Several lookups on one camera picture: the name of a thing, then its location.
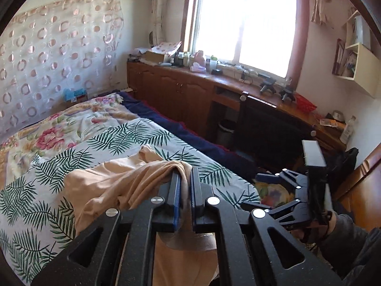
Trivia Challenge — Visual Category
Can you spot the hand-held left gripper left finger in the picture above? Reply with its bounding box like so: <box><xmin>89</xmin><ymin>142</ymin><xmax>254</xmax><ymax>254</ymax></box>
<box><xmin>30</xmin><ymin>171</ymin><xmax>182</xmax><ymax>286</ymax></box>

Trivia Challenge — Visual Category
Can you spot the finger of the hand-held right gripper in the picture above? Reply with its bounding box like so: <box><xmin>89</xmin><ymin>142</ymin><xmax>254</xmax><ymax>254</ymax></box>
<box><xmin>255</xmin><ymin>168</ymin><xmax>310</xmax><ymax>194</ymax></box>
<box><xmin>241</xmin><ymin>198</ymin><xmax>311</xmax><ymax>225</ymax></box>

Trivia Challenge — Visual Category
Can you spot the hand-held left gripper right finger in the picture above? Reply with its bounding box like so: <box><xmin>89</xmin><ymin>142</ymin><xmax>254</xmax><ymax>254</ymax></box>
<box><xmin>190</xmin><ymin>167</ymin><xmax>343</xmax><ymax>286</ymax></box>

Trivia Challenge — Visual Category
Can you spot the beige garment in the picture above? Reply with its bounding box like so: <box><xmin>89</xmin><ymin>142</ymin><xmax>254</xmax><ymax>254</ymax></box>
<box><xmin>63</xmin><ymin>144</ymin><xmax>219</xmax><ymax>286</ymax></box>

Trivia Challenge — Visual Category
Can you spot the person's right forearm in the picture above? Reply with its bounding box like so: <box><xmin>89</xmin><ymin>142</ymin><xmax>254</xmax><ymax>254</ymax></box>
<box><xmin>320</xmin><ymin>211</ymin><xmax>381</xmax><ymax>286</ymax></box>

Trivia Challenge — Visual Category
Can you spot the colourful floor cloth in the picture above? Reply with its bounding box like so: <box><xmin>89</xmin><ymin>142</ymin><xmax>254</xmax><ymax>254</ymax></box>
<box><xmin>254</xmin><ymin>179</ymin><xmax>288</xmax><ymax>207</ymax></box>

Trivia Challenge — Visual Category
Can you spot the black bag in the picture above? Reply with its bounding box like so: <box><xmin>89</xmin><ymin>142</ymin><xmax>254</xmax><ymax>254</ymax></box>
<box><xmin>326</xmin><ymin>147</ymin><xmax>360</xmax><ymax>193</ymax></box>

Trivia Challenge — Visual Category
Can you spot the wooden bed board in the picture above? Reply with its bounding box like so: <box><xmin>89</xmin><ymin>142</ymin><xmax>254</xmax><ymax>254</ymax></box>
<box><xmin>333</xmin><ymin>146</ymin><xmax>381</xmax><ymax>233</ymax></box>

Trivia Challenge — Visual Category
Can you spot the black chair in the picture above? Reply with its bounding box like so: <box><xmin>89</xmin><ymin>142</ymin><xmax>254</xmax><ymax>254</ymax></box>
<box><xmin>235</xmin><ymin>92</ymin><xmax>316</xmax><ymax>172</ymax></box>

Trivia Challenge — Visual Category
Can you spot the white plastic bottle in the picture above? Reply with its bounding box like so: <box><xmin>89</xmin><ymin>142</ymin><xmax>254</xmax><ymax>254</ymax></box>
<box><xmin>339</xmin><ymin>116</ymin><xmax>357</xmax><ymax>145</ymax></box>

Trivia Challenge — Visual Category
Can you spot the grey trash bin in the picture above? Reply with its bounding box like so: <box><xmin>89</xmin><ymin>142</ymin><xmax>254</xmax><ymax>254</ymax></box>
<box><xmin>217</xmin><ymin>120</ymin><xmax>236</xmax><ymax>147</ymax></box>

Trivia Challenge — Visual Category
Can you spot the red bag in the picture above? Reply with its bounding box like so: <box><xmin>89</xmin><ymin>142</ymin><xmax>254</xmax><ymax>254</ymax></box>
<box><xmin>294</xmin><ymin>93</ymin><xmax>318</xmax><ymax>113</ymax></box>

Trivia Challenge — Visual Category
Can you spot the wooden cabinet desk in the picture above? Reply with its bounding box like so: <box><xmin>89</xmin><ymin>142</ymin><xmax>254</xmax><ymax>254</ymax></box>
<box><xmin>126</xmin><ymin>60</ymin><xmax>347</xmax><ymax>152</ymax></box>

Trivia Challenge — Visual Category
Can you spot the leaf print bedsheet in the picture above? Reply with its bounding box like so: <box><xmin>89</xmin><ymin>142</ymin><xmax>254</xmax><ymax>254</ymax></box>
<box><xmin>0</xmin><ymin>117</ymin><xmax>261</xmax><ymax>285</ymax></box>

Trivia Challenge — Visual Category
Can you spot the floral blanket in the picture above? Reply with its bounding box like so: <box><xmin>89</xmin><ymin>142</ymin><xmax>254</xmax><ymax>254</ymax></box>
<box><xmin>0</xmin><ymin>93</ymin><xmax>140</xmax><ymax>182</ymax></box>

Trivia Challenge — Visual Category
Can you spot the cardboard box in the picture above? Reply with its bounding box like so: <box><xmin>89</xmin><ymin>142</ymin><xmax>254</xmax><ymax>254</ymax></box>
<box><xmin>145</xmin><ymin>51</ymin><xmax>166</xmax><ymax>64</ymax></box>

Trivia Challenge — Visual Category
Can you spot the blue box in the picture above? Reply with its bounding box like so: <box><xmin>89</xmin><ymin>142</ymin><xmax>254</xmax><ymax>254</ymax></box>
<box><xmin>64</xmin><ymin>89</ymin><xmax>89</xmax><ymax>102</ymax></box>

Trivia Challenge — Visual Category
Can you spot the patterned paper sheet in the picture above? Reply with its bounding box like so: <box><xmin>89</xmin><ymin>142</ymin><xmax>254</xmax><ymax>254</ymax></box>
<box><xmin>151</xmin><ymin>41</ymin><xmax>183</xmax><ymax>56</ymax></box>

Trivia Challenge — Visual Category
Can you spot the window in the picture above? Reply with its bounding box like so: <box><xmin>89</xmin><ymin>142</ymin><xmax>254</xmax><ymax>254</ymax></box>
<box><xmin>183</xmin><ymin>0</ymin><xmax>310</xmax><ymax>79</ymax></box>

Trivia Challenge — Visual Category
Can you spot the tied beige curtain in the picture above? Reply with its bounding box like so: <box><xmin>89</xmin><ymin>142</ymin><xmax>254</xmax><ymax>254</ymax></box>
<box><xmin>306</xmin><ymin>0</ymin><xmax>333</xmax><ymax>26</ymax></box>

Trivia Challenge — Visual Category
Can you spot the circle pattern lace curtain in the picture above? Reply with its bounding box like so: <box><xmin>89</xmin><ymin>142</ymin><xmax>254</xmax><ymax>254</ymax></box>
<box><xmin>0</xmin><ymin>0</ymin><xmax>125</xmax><ymax>138</ymax></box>

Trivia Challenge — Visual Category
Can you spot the cream wall shelf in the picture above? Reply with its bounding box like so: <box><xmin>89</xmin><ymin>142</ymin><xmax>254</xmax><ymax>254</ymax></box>
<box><xmin>331</xmin><ymin>9</ymin><xmax>381</xmax><ymax>98</ymax></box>

